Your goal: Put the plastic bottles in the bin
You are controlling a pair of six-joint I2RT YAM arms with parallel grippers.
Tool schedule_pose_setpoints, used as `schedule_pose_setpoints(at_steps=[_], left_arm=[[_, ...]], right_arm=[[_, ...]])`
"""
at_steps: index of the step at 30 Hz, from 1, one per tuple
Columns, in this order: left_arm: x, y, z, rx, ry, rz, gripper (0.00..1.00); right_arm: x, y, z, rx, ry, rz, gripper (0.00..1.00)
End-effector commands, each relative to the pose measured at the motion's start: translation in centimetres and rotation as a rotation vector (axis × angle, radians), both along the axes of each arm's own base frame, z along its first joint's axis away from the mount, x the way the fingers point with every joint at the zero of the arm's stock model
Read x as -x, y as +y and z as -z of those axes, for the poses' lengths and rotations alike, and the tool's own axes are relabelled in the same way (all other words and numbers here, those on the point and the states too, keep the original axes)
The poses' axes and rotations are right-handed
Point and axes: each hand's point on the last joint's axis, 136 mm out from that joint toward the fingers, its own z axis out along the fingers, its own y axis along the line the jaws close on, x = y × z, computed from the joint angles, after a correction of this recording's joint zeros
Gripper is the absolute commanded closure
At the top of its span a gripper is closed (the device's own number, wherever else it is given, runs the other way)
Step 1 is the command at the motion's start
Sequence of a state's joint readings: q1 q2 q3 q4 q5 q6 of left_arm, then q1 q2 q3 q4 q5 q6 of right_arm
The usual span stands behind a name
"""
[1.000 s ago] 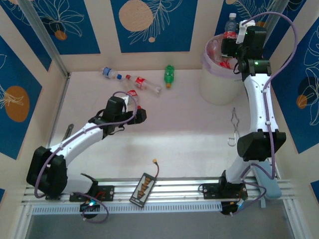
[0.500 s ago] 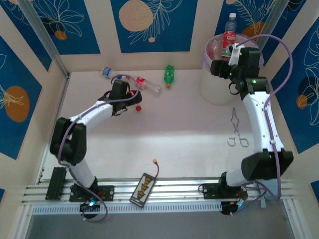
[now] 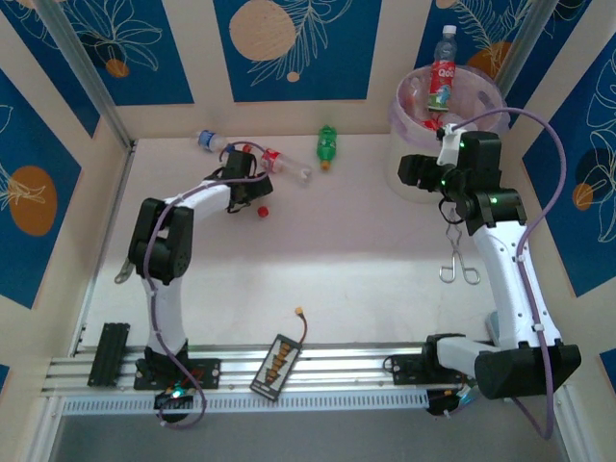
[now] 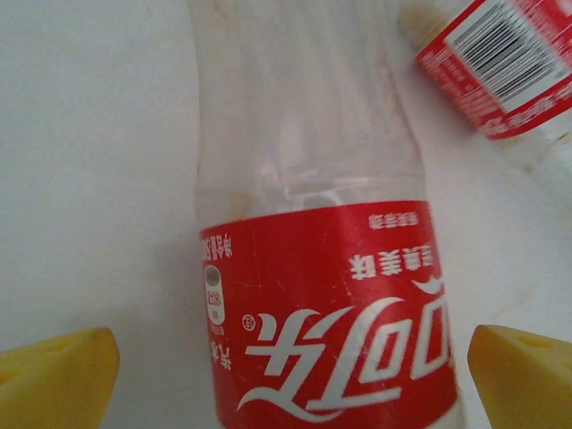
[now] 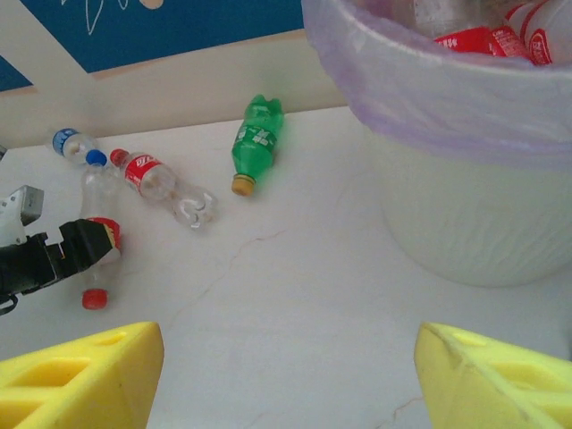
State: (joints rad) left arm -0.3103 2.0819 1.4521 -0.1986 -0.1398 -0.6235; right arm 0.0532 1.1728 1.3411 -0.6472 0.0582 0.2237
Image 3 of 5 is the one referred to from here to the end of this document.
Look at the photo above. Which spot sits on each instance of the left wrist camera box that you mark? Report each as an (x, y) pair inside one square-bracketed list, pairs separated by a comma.
[(239, 166)]

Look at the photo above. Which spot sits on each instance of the Qoo bottle white cap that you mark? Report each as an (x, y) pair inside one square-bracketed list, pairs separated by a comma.
[(440, 82)]

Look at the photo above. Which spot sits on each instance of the clear bottle blue label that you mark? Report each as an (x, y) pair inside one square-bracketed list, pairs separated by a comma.
[(208, 138)]

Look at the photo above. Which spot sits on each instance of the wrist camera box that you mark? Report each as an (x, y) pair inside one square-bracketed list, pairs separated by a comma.
[(239, 166), (481, 154)]

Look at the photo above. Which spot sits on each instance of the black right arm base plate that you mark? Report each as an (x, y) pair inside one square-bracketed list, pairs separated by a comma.
[(409, 370)]

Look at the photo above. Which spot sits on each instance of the left controller board green light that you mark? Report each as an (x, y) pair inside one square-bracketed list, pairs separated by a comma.
[(173, 397)]

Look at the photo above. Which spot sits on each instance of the right controller board green light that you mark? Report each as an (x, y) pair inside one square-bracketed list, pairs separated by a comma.
[(440, 402)]

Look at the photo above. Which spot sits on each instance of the red bottle cap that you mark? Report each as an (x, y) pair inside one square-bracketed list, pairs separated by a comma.
[(263, 212)]

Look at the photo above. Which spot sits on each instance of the black extrusion block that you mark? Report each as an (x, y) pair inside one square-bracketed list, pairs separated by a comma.
[(108, 353)]

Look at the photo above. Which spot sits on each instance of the controller board green light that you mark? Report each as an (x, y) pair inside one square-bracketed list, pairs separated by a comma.
[(440, 402), (173, 397)]

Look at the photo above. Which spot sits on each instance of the aluminium corner post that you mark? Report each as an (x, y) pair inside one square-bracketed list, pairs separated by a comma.
[(522, 43), (86, 72)]

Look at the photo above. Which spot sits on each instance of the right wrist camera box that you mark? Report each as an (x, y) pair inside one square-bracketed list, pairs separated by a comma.
[(481, 154)]

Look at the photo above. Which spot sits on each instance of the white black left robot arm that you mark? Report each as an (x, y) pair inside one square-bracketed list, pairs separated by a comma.
[(166, 317)]

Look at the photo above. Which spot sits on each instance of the white ribbed plastic bin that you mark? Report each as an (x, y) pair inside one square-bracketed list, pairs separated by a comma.
[(414, 192)]

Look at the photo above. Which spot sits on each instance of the aluminium side rail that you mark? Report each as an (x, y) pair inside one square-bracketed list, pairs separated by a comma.
[(107, 231)]

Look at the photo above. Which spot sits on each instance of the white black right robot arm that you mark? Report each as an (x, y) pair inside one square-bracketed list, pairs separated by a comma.
[(510, 289)]

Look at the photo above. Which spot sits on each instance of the green plastic bottle yellow cap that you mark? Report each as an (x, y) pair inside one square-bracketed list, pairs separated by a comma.
[(327, 144)]

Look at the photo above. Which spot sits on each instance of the grey metal tweezers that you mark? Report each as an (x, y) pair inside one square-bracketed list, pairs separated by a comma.
[(124, 273)]

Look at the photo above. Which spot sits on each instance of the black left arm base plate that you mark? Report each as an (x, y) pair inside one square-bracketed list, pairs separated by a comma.
[(207, 373)]

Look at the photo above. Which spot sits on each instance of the aluminium extrusion rail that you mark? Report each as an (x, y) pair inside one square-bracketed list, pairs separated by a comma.
[(337, 366)]

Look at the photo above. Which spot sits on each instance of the black board gold pads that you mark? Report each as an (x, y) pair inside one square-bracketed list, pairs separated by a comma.
[(276, 366)]

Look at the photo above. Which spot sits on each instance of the silver scissor tongs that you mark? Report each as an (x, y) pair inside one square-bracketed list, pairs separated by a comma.
[(454, 245)]

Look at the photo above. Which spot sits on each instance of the purple plastic bin liner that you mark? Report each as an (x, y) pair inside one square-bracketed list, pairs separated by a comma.
[(397, 120)]

